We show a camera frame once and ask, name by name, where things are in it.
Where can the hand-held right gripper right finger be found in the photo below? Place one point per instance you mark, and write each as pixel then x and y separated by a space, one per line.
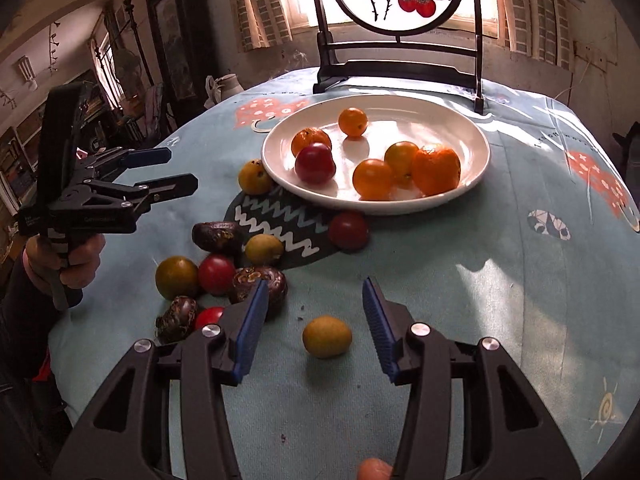
pixel 376 322

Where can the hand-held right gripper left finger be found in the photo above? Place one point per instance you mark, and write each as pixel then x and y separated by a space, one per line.
pixel 250 330

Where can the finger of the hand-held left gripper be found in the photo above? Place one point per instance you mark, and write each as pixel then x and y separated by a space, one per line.
pixel 147 156
pixel 170 187

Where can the white round plate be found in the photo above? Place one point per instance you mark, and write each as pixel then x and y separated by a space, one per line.
pixel 440 125

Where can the person's left forearm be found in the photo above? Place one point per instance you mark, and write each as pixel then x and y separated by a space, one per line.
pixel 25 325

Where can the person's left hand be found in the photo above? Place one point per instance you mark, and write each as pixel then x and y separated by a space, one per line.
pixel 85 257

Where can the cluttered shelf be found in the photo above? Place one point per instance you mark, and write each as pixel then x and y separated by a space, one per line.
pixel 17 165

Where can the dark water chestnut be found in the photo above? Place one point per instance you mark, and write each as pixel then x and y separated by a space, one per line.
pixel 272 285
pixel 176 316
pixel 216 236

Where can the yellow spotted loquat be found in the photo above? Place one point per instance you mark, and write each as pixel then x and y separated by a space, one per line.
pixel 254 176

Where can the olive green tomato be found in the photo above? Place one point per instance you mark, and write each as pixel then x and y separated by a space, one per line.
pixel 176 277

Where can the dark red cherry tomato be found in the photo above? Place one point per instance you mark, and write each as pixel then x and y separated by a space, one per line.
pixel 348 231

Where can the dark wooden cabinet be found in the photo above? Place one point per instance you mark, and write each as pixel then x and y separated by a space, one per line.
pixel 175 60

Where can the white pitcher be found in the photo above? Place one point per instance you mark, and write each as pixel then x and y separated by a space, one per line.
pixel 226 87

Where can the pinkish round object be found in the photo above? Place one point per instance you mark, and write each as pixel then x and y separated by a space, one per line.
pixel 374 470

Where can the large orange tangerine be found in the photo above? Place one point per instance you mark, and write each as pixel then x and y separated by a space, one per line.
pixel 437 170

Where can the orange green cherry tomato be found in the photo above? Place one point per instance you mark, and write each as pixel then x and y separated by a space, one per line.
pixel 400 155

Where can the checked curtain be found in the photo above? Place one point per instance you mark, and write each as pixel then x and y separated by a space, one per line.
pixel 257 5
pixel 537 10

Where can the small orange kumquat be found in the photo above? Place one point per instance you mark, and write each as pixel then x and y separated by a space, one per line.
pixel 353 121

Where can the dark wooden painted screen stand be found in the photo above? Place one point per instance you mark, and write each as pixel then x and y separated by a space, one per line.
pixel 400 57

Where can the dark object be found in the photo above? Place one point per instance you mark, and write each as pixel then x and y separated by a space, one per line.
pixel 629 152

